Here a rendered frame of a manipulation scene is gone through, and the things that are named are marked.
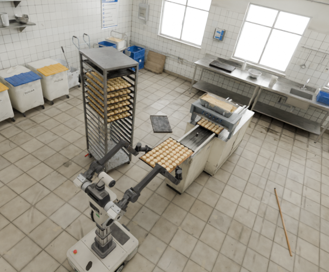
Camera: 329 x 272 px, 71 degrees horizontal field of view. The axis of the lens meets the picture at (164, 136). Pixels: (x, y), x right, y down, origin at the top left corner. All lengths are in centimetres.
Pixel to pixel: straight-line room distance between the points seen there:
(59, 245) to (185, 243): 156
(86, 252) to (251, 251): 210
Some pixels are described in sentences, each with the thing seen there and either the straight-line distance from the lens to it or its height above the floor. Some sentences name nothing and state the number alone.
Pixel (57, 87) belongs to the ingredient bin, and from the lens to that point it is 556.
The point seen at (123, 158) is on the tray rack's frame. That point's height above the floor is 15.
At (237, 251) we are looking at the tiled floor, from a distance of 353.
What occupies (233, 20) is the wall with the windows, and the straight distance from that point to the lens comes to 659.
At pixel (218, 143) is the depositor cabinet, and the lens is 369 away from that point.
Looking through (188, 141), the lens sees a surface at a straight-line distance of 340.
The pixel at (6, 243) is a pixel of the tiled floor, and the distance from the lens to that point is 352.
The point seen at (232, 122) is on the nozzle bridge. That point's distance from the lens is 346.
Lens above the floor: 290
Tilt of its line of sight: 37 degrees down
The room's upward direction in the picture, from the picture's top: 10 degrees clockwise
